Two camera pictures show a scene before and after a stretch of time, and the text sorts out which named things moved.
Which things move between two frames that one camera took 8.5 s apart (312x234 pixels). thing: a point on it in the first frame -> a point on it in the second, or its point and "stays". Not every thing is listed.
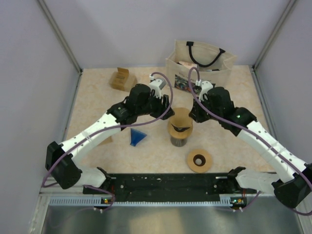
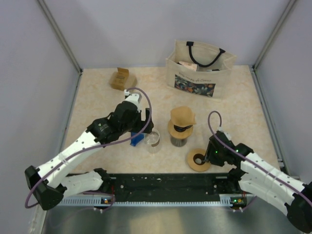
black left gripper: [161, 109] -> [141, 124]
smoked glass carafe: [179, 143] stays
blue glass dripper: [136, 137] stays
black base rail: [171, 187] stays
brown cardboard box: [122, 80] stays
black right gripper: [195, 114] -> [209, 156]
